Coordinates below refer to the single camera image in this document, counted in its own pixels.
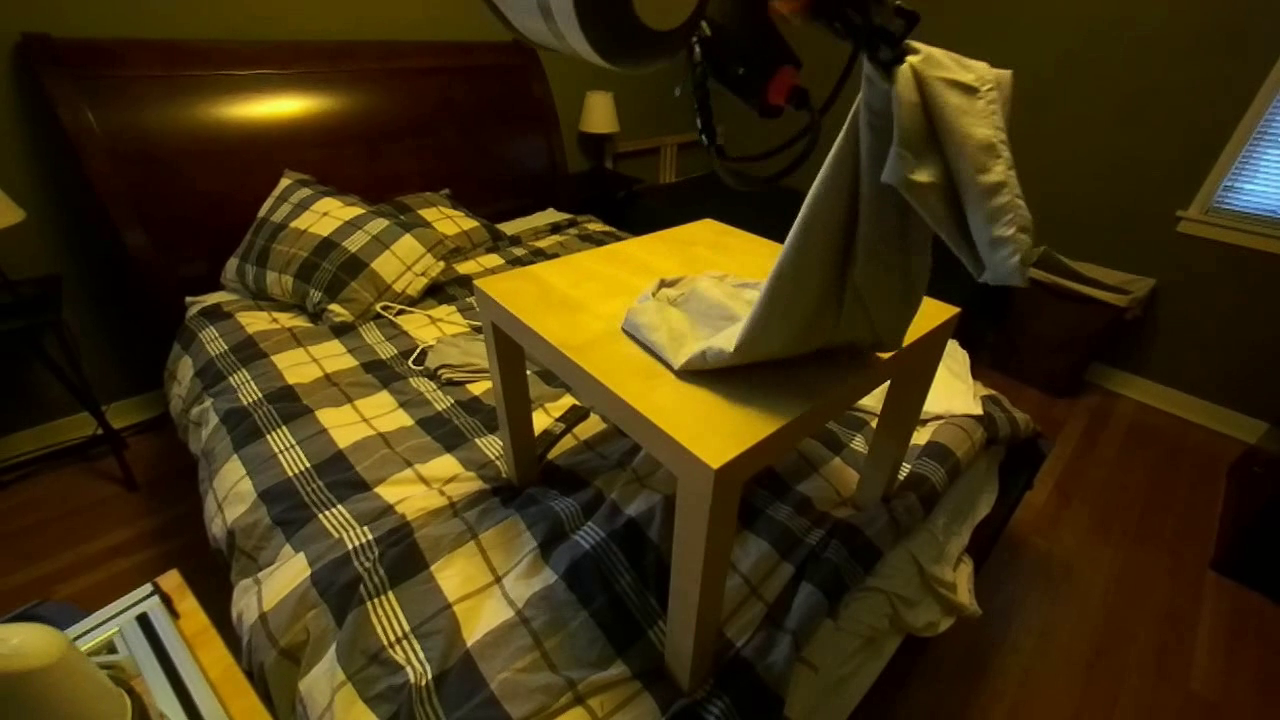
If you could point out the plaid duvet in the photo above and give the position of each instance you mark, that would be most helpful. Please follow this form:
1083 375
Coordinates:
345 507

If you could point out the green and white box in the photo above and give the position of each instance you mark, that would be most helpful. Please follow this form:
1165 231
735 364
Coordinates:
145 655

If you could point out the pale lampshade edge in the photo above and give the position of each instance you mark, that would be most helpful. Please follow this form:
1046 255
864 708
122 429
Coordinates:
8 208

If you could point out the brown waste bin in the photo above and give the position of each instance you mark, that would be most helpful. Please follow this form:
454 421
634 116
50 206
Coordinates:
1083 324

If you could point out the dark wooden headboard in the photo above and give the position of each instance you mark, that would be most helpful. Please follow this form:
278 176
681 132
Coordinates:
163 172

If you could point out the light grey cloth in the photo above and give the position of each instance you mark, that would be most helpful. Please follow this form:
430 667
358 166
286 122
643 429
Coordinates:
855 255

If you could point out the large plaid pillow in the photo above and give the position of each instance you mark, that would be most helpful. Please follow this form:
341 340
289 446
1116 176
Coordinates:
335 245

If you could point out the cream lampshade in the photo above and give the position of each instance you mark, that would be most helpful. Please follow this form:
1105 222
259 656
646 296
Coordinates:
47 682

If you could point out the white bed sheet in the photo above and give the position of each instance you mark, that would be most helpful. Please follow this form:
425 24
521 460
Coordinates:
921 575

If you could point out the orange wooden board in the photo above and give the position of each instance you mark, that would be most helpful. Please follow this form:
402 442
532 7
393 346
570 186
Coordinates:
214 655

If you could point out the dark side stand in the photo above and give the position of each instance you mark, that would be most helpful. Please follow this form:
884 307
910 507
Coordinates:
47 346

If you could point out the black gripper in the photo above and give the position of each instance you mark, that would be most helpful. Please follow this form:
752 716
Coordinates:
864 24

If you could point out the light wooden side table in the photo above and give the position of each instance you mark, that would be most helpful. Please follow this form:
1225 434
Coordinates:
600 307

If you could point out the small plaid pillow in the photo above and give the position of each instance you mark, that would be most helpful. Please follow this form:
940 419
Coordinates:
461 233

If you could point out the small bedside lamp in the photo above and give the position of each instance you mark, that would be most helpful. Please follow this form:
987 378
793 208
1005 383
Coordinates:
596 112

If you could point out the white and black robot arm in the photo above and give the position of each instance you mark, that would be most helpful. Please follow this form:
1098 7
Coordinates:
627 24

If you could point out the window with white frame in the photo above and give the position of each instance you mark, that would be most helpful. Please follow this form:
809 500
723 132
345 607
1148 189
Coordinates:
1244 172

